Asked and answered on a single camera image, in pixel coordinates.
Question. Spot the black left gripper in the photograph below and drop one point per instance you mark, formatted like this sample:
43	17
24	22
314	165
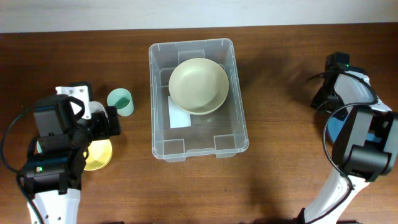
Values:
99	119

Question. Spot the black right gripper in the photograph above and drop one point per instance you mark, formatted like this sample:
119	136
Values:
316	101

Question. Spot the white cup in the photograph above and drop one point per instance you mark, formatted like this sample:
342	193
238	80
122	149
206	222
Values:
96	107

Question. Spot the yellow small bowl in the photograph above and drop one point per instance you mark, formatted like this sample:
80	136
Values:
100	154

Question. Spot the blue bowl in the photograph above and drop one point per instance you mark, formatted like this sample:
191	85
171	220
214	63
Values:
335	125

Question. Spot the mint green cup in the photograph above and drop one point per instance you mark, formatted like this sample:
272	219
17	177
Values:
122	99

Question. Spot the cream bowl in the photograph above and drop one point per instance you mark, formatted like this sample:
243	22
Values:
199	86

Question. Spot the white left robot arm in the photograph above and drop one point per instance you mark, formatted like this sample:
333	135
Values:
51	178

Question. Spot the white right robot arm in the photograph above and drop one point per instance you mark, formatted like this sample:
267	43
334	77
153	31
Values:
364	149

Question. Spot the clear plastic storage bin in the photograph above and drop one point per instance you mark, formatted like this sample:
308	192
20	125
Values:
222	133

